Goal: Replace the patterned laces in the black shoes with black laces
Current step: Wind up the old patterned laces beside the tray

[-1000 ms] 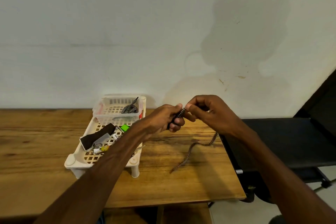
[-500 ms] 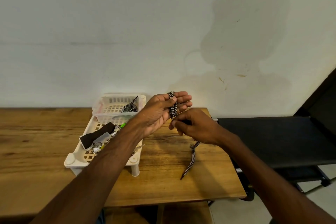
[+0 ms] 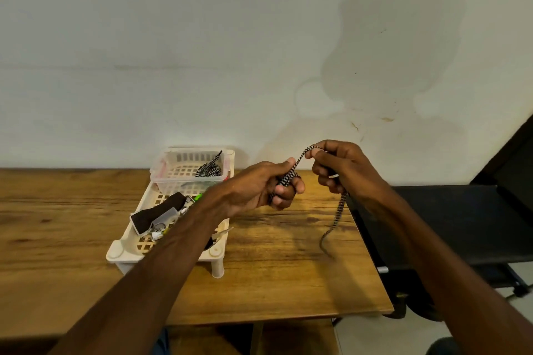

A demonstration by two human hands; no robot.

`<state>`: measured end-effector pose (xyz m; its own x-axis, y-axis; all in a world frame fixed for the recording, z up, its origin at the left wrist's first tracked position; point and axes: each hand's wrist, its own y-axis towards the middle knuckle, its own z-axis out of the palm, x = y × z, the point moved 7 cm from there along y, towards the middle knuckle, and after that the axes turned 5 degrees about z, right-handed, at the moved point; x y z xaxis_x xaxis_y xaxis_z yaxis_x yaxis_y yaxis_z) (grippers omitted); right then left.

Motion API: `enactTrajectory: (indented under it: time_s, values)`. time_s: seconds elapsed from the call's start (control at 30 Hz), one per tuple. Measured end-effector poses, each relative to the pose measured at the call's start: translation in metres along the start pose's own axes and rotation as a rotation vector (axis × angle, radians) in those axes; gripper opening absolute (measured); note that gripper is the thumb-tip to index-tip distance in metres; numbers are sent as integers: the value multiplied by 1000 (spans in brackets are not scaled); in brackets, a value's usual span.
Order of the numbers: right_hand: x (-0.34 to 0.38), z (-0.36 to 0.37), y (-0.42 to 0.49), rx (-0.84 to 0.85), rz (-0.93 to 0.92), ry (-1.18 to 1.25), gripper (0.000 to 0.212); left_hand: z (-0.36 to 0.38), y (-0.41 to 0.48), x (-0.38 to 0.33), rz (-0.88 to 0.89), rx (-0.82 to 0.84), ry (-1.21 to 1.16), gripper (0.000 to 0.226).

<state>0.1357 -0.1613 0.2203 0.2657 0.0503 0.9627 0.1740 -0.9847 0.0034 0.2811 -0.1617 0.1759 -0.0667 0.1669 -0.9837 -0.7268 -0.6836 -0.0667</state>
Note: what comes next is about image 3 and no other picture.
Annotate person's right hand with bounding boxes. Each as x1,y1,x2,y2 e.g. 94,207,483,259
304,139,390,212

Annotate person's left hand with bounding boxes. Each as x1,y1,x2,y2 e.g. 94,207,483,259
210,158,306,220

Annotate black white patterned shoelace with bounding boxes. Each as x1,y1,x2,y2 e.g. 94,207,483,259
195,150,225,179
275,143,351,257

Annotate person's right forearm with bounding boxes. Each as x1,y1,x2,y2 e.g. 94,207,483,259
366,191,533,355

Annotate person's left forearm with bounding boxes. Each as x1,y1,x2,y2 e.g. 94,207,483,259
50,196,230,355

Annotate person's blue shorts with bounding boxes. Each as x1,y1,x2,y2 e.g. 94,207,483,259
152,327,469,355

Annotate small white plastic basket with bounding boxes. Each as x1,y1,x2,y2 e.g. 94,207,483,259
149,148,236,194

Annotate black shoe rack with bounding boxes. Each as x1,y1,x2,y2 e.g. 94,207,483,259
345,184,533,323

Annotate large white plastic tray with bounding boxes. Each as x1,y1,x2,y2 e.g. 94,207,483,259
105,146,238,279

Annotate dark door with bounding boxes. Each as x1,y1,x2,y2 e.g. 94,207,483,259
469,113,533,212

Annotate low wooden table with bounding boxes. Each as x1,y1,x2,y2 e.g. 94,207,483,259
0,168,396,355

